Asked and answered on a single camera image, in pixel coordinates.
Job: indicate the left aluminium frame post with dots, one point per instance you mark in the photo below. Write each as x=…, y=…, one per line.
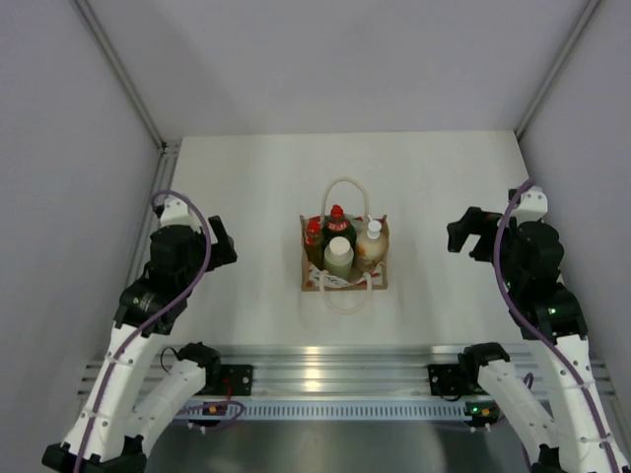
x=89, y=18

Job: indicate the aluminium mounting rail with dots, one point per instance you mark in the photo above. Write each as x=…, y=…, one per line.
x=382, y=372

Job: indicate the aluminium frame post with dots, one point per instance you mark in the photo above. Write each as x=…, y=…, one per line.
x=553, y=72
x=89, y=18

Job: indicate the green bottle white cap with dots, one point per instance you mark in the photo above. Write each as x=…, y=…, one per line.
x=338, y=258

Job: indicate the cream pump lotion bottle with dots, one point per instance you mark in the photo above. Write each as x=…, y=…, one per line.
x=371, y=246

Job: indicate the right aluminium frame post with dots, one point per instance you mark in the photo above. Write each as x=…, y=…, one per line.
x=553, y=72

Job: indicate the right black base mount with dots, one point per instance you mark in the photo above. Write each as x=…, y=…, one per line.
x=447, y=382

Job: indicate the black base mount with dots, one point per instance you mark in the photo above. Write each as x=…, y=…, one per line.
x=447, y=382
x=235, y=380

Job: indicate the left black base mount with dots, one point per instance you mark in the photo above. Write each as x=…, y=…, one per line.
x=235, y=380

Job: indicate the white slotted cable duct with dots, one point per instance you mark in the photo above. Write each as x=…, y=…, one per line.
x=415, y=410

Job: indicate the small brown bottle red cap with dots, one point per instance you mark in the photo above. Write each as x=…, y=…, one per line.
x=313, y=241

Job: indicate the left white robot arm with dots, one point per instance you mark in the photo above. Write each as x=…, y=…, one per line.
x=116, y=430

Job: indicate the dark bottle red cap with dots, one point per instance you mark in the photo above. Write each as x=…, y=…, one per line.
x=336, y=224

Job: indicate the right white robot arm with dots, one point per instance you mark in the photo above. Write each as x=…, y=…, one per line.
x=570, y=432

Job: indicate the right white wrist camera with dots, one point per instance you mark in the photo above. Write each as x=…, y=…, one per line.
x=531, y=207

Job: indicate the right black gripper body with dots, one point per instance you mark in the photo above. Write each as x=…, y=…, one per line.
x=512, y=270

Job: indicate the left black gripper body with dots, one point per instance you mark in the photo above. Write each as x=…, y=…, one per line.
x=199, y=243

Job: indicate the brown canvas tote bag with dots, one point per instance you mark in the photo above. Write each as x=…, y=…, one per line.
x=314, y=280

